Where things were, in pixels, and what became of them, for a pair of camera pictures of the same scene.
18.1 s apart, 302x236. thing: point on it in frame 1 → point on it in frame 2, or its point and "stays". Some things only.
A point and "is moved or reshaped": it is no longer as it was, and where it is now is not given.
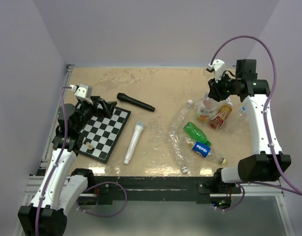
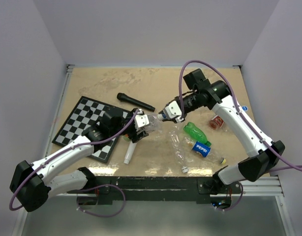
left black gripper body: x=88 y=109 → x=132 y=132
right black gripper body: x=223 y=88 → x=190 y=102
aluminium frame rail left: x=36 y=179 stays
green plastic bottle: x=196 y=133 stays
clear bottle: x=178 y=150 stays
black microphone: x=124 y=97 stays
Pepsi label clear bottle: x=202 y=149 stays
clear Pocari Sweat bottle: x=244 y=111 is moved or reshaped
